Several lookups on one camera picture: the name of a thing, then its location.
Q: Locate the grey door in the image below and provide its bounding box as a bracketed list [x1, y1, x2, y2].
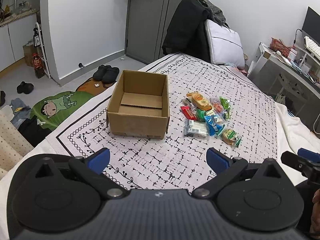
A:
[125, 0, 181, 64]

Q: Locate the blue candy wrapper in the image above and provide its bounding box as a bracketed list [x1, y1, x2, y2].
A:
[204, 115, 225, 136]

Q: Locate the red plastic basket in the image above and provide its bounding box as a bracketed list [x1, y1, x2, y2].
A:
[270, 38, 292, 57]

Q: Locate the black shoe on floor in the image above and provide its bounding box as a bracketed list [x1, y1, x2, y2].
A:
[16, 81, 34, 94]

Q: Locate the orange cracker snack pack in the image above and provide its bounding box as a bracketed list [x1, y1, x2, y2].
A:
[186, 91, 212, 111]

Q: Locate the red candy bar wrapper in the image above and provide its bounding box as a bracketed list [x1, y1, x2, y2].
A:
[180, 106, 197, 121]

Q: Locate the pink sausage snack pack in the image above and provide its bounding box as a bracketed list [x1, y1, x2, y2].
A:
[211, 100, 224, 114]

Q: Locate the round cookie clear pack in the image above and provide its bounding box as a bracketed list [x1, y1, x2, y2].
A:
[221, 128, 242, 148]

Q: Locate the white desk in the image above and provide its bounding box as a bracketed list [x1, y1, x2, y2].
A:
[248, 42, 319, 135]

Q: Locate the dark soy sauce bottle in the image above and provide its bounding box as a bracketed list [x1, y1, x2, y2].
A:
[32, 53, 45, 79]

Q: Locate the patterned white bed cover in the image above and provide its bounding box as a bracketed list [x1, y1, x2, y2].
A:
[47, 54, 278, 190]

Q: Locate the black jacket on chair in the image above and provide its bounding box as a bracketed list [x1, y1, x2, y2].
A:
[162, 0, 210, 62]

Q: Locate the small brown clear snack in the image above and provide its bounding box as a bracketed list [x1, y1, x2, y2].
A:
[182, 98, 192, 107]

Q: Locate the white keyboard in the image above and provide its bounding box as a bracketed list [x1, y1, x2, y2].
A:
[304, 36, 320, 60]

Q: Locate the black slippers pair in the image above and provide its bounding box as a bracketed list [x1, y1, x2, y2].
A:
[93, 65, 120, 84]

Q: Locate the green cartoon floor mat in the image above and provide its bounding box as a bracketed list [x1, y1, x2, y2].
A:
[30, 78, 114, 131]

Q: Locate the person's right hand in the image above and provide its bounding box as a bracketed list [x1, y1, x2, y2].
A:
[310, 190, 320, 239]

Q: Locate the grey hoodie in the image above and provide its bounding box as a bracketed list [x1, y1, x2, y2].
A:
[197, 0, 226, 26]

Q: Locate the white wrapped snack bar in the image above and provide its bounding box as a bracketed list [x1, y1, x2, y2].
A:
[184, 119, 208, 138]

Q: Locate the white fleece blanket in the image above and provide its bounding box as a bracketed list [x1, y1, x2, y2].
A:
[275, 102, 320, 186]

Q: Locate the black computer monitor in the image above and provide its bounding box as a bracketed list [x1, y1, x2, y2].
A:
[302, 7, 320, 45]

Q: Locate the white pillow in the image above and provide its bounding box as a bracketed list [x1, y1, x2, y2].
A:
[204, 20, 245, 69]

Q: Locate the brown cardboard box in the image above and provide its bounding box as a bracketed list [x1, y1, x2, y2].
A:
[107, 70, 170, 139]

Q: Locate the white kitchen cabinet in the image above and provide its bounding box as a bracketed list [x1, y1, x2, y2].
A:
[0, 13, 37, 71]

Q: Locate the green leaf snack pack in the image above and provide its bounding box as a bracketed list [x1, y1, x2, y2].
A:
[196, 109, 206, 122]

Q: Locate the green snack packet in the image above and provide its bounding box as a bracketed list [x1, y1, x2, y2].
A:
[219, 97, 231, 120]

